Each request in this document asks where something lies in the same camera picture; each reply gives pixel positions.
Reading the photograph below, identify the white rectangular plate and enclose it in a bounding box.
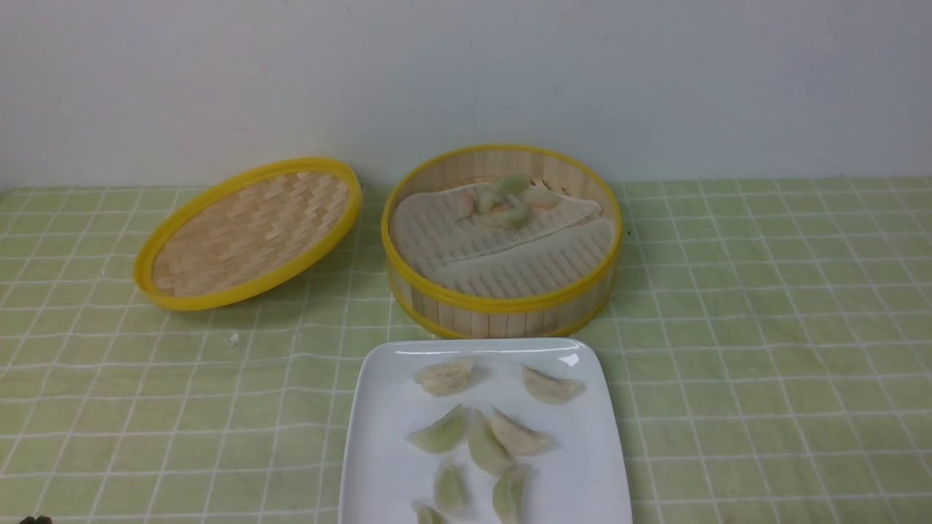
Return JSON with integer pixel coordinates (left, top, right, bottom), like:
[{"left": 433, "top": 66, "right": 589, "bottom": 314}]
[{"left": 337, "top": 338, "right": 632, "bottom": 523}]

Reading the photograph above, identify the yellow rimmed bamboo steamer basket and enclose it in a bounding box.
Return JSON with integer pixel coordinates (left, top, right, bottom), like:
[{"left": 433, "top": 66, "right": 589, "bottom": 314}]
[{"left": 382, "top": 145, "right": 623, "bottom": 338}]

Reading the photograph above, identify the white steamer liner cloth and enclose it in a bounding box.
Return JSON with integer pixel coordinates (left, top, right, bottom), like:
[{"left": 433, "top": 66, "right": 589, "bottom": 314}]
[{"left": 389, "top": 181, "right": 617, "bottom": 299}]

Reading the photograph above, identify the white dumpling top left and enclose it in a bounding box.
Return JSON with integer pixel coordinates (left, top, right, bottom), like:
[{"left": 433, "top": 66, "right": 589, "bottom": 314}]
[{"left": 413, "top": 359, "right": 475, "bottom": 396}]

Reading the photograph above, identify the white dumpling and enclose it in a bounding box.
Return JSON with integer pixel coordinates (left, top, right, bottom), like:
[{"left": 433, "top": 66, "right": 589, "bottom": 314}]
[
  {"left": 413, "top": 359, "right": 475, "bottom": 396},
  {"left": 522, "top": 365, "right": 585, "bottom": 405},
  {"left": 489, "top": 407, "right": 555, "bottom": 456}
]

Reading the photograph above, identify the white dumpling top right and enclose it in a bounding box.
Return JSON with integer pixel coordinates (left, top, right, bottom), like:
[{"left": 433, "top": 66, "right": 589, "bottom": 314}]
[{"left": 522, "top": 365, "right": 585, "bottom": 405}]

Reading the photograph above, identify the white dumpling centre right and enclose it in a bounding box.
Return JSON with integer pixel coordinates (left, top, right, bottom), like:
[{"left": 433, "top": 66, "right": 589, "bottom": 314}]
[{"left": 489, "top": 407, "right": 555, "bottom": 456}]

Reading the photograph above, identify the yellow rimmed bamboo steamer lid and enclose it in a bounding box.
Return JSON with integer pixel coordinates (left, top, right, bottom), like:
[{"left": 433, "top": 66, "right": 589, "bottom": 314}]
[{"left": 133, "top": 158, "right": 363, "bottom": 311}]

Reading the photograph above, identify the green dumpling bottom edge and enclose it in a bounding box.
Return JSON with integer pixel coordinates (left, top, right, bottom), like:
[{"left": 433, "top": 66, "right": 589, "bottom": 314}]
[{"left": 412, "top": 501, "right": 446, "bottom": 524}]

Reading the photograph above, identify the green checkered tablecloth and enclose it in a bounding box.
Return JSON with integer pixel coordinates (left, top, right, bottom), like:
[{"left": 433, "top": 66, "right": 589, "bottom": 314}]
[{"left": 1, "top": 179, "right": 931, "bottom": 523}]

